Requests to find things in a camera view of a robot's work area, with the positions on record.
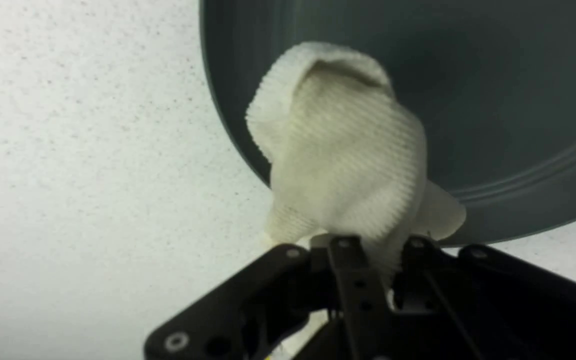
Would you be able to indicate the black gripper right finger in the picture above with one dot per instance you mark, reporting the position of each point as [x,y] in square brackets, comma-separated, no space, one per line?
[515,313]

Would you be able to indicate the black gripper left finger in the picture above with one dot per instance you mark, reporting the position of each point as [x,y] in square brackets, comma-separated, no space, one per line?
[269,307]

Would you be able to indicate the beige cloth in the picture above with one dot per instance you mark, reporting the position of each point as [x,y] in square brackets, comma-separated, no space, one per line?
[349,147]

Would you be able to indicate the dark green plate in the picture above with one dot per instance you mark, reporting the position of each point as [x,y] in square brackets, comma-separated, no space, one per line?
[500,100]

